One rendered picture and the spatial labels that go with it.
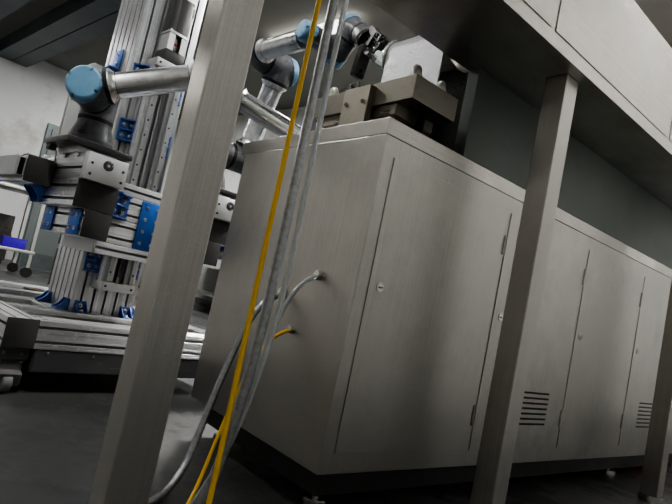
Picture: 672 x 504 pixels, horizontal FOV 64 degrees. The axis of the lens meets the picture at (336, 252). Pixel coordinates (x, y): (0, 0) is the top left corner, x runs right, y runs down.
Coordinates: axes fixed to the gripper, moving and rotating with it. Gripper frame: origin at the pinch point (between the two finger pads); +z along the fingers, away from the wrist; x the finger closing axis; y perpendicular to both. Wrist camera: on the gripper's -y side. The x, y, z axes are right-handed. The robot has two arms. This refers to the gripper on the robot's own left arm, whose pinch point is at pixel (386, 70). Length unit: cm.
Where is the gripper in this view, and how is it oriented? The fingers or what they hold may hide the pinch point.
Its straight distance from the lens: 186.3
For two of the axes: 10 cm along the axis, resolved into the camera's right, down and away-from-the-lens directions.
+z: 3.6, 6.7, -6.5
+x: 7.5, 2.1, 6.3
